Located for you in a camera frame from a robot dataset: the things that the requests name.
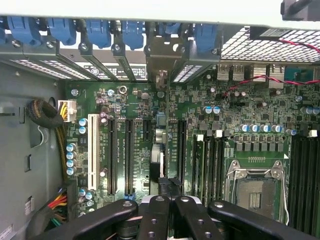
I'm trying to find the CPU socket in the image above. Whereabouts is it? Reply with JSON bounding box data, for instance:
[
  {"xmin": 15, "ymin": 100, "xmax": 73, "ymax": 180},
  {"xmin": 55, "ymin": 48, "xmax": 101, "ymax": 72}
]
[{"xmin": 224, "ymin": 159, "xmax": 291, "ymax": 225}]

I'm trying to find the black long expansion slot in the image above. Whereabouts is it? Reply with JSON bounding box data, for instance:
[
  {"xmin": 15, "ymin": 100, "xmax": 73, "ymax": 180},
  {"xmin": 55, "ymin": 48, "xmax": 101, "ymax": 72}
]
[
  {"xmin": 107, "ymin": 117, "xmax": 118, "ymax": 197},
  {"xmin": 177, "ymin": 119, "xmax": 188, "ymax": 198},
  {"xmin": 124, "ymin": 118, "xmax": 135, "ymax": 199}
]

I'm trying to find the black short expansion slot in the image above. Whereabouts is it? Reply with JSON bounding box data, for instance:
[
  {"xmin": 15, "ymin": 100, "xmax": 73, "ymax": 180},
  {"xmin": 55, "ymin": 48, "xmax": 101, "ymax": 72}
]
[{"xmin": 143, "ymin": 118, "xmax": 153, "ymax": 142}]

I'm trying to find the white expansion slot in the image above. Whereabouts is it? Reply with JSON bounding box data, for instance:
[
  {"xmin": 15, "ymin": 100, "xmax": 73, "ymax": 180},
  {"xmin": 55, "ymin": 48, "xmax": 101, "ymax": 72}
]
[{"xmin": 87, "ymin": 113, "xmax": 98, "ymax": 191}]

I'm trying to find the metal locking lever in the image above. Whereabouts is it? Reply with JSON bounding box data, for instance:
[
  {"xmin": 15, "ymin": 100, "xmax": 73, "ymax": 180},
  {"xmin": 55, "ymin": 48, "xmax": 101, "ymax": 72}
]
[{"xmin": 281, "ymin": 172, "xmax": 291, "ymax": 226}]

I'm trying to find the green motherboard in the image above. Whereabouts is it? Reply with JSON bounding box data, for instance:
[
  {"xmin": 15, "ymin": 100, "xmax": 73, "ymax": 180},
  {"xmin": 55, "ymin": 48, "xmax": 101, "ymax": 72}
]
[{"xmin": 64, "ymin": 79, "xmax": 320, "ymax": 240}]

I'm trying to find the white power connector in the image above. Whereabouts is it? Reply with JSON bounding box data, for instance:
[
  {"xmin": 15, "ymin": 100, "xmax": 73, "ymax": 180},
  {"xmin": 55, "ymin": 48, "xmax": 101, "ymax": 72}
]
[{"xmin": 57, "ymin": 99, "xmax": 77, "ymax": 123}]

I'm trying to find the perforated metal slot cover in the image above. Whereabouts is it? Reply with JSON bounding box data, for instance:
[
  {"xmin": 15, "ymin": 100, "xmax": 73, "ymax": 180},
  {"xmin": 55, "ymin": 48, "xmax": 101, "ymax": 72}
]
[
  {"xmin": 4, "ymin": 39, "xmax": 60, "ymax": 81},
  {"xmin": 39, "ymin": 41, "xmax": 92, "ymax": 81},
  {"xmin": 172, "ymin": 41, "xmax": 222, "ymax": 84}
]

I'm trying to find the grey power supply unit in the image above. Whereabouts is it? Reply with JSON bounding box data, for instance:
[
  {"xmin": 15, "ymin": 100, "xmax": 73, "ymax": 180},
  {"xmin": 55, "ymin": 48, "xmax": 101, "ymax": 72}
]
[{"xmin": 0, "ymin": 62, "xmax": 67, "ymax": 240}]

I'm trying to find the blue slot clip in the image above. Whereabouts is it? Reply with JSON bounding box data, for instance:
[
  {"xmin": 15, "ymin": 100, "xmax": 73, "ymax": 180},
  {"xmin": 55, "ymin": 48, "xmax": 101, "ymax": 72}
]
[
  {"xmin": 86, "ymin": 18, "xmax": 112, "ymax": 50},
  {"xmin": 121, "ymin": 19, "xmax": 146, "ymax": 51},
  {"xmin": 194, "ymin": 23, "xmax": 221, "ymax": 55},
  {"xmin": 47, "ymin": 17, "xmax": 77, "ymax": 46},
  {"xmin": 6, "ymin": 16, "xmax": 42, "ymax": 46},
  {"xmin": 159, "ymin": 21, "xmax": 181, "ymax": 38}
]

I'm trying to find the open black PC case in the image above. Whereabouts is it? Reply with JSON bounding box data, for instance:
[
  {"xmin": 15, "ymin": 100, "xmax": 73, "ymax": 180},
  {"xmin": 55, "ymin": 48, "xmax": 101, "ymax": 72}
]
[{"xmin": 0, "ymin": 14, "xmax": 320, "ymax": 240}]

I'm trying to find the coloured wire bundle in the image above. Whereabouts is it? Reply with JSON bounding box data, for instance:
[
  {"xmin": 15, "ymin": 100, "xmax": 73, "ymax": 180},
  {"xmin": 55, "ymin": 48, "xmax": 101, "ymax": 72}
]
[{"xmin": 46, "ymin": 188, "xmax": 70, "ymax": 226}]

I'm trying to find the black sleeved cable bundle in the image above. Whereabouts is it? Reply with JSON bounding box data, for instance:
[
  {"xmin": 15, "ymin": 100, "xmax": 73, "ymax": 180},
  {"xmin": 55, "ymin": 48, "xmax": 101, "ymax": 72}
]
[{"xmin": 26, "ymin": 98, "xmax": 65, "ymax": 128}]

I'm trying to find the red black twisted wire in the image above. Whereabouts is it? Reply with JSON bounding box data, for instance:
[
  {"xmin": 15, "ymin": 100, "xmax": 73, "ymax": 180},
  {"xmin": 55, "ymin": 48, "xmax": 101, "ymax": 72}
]
[{"xmin": 222, "ymin": 38, "xmax": 320, "ymax": 98}]

